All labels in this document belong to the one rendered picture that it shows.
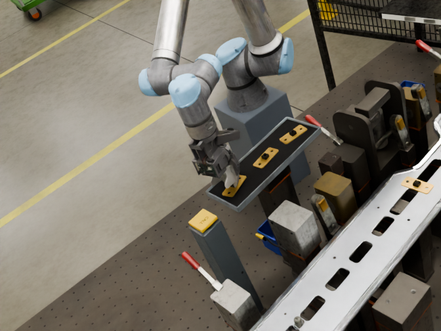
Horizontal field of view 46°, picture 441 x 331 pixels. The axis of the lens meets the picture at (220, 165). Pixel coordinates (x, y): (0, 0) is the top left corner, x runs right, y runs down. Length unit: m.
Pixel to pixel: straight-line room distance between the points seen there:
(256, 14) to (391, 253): 0.79
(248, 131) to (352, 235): 0.58
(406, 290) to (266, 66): 0.84
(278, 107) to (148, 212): 1.73
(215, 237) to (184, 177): 2.10
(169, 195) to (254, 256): 1.63
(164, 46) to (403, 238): 0.80
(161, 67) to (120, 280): 0.99
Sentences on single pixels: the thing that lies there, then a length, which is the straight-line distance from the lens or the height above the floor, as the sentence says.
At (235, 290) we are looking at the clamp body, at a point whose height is 1.06.
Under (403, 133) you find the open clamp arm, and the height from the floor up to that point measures 1.04.
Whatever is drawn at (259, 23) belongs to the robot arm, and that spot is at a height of 1.43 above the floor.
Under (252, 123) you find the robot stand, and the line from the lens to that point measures 1.83.
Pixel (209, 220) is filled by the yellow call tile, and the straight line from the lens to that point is 1.42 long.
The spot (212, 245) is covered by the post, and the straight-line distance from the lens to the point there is 1.45.
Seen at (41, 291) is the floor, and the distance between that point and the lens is 3.42.
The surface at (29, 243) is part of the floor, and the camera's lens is 3.81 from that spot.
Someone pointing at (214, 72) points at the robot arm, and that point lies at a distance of 1.32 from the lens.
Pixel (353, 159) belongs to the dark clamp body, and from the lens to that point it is 1.56.
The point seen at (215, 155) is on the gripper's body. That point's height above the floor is 1.33.
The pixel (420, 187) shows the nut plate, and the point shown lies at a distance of 1.56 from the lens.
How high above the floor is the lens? 2.11
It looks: 37 degrees down
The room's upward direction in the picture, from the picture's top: 24 degrees counter-clockwise
